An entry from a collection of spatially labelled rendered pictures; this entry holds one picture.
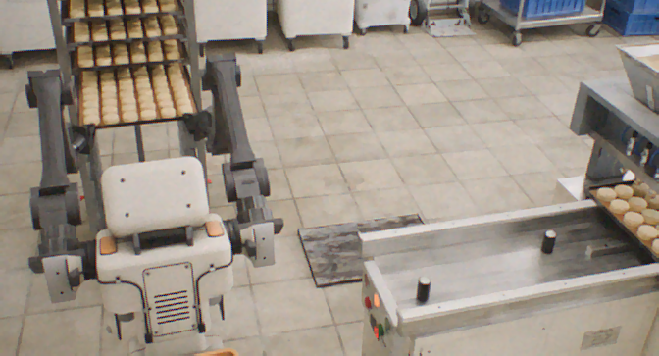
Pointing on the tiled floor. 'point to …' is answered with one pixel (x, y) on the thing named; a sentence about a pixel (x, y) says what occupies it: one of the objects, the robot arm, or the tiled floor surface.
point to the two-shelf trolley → (538, 18)
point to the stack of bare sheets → (344, 247)
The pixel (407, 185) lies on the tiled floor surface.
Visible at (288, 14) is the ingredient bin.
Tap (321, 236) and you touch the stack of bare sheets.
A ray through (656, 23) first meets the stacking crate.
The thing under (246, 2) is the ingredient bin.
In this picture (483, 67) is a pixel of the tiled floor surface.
